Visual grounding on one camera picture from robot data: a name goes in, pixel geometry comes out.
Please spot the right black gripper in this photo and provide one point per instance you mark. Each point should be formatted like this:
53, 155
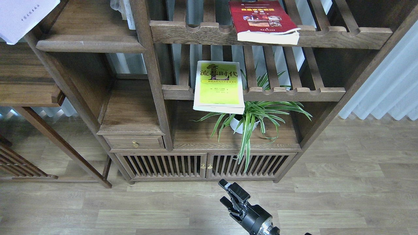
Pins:
252, 218

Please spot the white lavender paperback book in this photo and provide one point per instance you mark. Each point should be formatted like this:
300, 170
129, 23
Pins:
18, 17

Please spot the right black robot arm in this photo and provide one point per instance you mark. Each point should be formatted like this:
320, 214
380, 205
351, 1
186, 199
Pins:
252, 218

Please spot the white object on upper shelf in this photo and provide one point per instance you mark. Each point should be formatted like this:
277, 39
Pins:
123, 6

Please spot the right slatted cabinet door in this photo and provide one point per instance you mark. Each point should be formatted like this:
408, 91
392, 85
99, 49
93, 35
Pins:
262, 166

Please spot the white plant pot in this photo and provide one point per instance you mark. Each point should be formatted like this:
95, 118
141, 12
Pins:
235, 121

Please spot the green spider plant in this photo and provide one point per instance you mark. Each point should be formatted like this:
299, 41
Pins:
257, 112

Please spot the yellow green paperback book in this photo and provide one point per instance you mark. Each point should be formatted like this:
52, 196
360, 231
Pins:
218, 87

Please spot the small wooden drawer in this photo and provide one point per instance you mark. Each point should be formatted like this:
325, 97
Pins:
134, 141

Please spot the dark wooden bookshelf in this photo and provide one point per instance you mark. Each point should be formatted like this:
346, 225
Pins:
125, 82

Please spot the red paperback book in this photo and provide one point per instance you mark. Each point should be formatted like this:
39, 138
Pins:
263, 22

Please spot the white curtain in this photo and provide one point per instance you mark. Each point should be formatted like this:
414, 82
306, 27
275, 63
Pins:
392, 87

